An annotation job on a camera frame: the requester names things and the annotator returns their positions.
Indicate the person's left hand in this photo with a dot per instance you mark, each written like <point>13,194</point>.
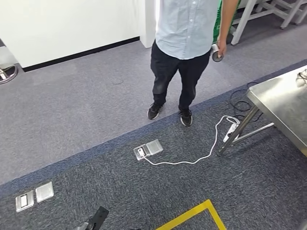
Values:
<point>221,47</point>

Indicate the round handheld controller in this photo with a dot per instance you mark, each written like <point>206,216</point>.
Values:
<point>217,57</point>

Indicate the person's left forearm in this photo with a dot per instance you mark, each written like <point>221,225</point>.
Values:
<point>227,19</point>

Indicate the stainless steel workbench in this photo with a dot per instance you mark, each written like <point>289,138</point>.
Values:
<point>283,101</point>

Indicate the green plastic crate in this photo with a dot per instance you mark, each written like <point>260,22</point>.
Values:
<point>217,22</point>

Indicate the person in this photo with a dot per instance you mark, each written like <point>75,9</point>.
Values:
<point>184,31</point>

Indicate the white power strip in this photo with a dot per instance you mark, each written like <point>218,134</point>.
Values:
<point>227,135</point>

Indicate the steel floor socket box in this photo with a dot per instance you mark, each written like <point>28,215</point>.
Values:
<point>44,192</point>
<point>154,146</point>

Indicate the yellow floor tape outline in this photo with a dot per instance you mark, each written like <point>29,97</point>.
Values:
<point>191,209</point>

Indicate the chrome stanchion base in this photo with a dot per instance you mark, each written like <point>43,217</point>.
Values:
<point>8,74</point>

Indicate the white metal table frame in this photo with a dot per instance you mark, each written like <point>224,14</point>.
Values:
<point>242,22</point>

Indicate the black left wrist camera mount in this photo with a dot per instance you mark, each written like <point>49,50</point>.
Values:
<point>99,216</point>

